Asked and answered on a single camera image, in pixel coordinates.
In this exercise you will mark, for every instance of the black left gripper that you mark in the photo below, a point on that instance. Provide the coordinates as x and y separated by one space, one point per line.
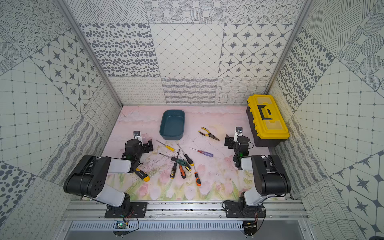
146 146

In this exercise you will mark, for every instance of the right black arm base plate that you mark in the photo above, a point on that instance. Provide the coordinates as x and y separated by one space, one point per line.
241 210

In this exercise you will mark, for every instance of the small yellow handle screwdriver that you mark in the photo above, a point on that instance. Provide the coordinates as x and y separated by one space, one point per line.
167 146

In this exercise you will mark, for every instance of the green black handle screwdriver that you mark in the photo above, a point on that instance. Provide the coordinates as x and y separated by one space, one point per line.
174 159

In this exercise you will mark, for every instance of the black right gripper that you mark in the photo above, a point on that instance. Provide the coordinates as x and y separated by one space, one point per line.
229 141

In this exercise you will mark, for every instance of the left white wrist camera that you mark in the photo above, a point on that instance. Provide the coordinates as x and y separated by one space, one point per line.
138 136

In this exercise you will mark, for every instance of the yellow handled needle-nose pliers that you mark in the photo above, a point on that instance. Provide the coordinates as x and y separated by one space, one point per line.
208 134

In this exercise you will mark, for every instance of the aluminium mounting rail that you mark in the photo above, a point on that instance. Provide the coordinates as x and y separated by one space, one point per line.
189 210

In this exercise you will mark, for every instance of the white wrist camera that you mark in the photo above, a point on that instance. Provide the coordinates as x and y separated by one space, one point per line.
138 136
239 132

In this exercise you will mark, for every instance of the black yellow utility knife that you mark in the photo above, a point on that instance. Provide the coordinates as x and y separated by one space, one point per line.
142 175

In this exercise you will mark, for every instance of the orange black handle screwdriver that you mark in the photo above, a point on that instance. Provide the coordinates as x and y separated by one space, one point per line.
198 181

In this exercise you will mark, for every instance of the black yellow tip screwdriver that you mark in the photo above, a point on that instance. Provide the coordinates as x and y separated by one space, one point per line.
189 160

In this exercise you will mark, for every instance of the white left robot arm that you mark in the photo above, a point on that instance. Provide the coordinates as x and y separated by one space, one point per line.
88 179

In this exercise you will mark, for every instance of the black yellow collar screwdriver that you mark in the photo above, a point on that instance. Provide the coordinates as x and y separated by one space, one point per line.
173 170

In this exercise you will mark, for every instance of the yellow black toolbox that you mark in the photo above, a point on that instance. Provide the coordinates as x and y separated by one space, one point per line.
266 122

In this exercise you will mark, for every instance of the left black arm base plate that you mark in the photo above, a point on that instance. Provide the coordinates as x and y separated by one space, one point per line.
126 210

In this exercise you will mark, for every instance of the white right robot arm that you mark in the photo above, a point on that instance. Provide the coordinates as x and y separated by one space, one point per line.
270 177

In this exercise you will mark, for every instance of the teal plastic storage box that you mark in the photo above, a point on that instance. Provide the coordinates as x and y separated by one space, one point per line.
172 125

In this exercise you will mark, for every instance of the orange handle short screwdriver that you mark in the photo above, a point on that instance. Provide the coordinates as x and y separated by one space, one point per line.
183 174

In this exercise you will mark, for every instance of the purple clear handle screwdriver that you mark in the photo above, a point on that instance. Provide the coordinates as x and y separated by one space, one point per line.
203 152

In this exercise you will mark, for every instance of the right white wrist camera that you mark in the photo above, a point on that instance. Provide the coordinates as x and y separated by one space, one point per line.
239 132

